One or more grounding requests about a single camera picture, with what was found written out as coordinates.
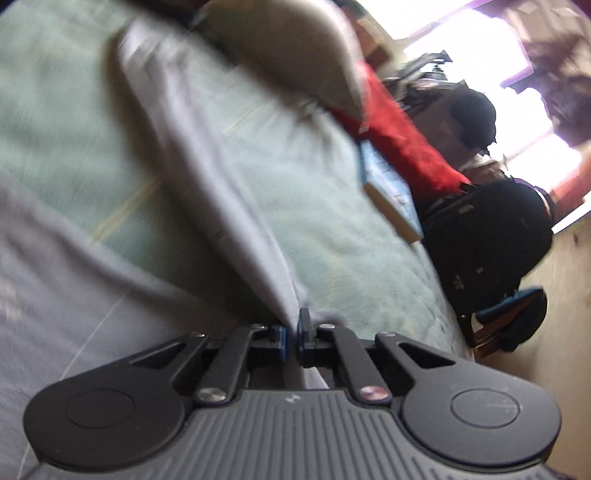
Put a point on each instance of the white blue paperback book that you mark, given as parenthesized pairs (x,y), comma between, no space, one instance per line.
(389,192)

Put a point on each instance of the grey sweatpants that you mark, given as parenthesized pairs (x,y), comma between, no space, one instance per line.
(99,257)

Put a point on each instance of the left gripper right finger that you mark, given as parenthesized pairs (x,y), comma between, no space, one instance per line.
(338,349)

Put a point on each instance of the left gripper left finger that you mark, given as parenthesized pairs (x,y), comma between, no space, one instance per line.
(244,351)

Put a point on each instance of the grey-green plaid pillow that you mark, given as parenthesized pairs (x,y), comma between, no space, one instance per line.
(308,44)

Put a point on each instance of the red duvet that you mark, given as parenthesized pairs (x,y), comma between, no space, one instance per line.
(402,145)

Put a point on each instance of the black backpack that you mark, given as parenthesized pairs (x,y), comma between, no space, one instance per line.
(484,241)

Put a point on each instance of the wooden chair with clothes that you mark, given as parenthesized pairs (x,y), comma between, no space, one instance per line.
(510,323)

